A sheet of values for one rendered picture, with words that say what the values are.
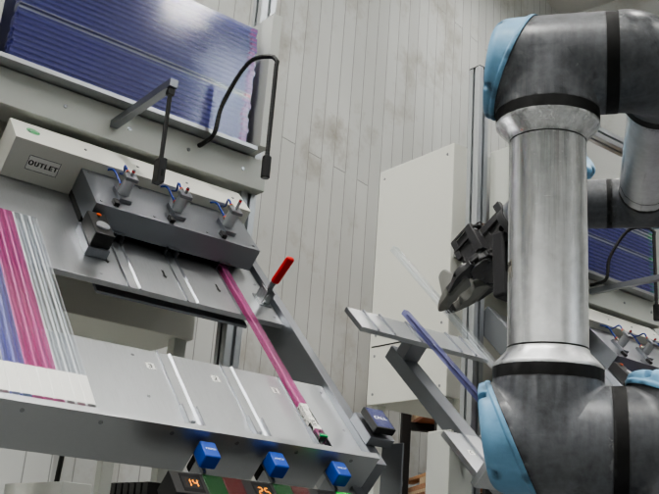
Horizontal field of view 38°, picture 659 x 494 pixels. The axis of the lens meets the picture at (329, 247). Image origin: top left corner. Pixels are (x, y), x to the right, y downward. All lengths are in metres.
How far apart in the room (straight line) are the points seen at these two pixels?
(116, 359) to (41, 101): 0.63
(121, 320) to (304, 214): 4.49
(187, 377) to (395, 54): 6.51
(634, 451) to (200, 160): 1.22
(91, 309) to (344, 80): 5.31
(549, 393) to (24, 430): 0.62
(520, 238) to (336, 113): 5.92
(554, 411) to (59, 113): 1.17
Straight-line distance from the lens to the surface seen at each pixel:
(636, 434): 0.97
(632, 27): 1.10
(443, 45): 8.51
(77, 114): 1.86
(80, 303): 1.94
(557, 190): 1.04
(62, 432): 1.22
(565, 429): 0.97
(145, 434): 1.25
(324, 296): 6.44
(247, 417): 1.39
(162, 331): 2.01
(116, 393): 1.30
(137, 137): 1.90
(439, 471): 1.74
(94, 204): 1.67
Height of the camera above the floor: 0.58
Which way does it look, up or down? 18 degrees up
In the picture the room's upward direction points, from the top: 4 degrees clockwise
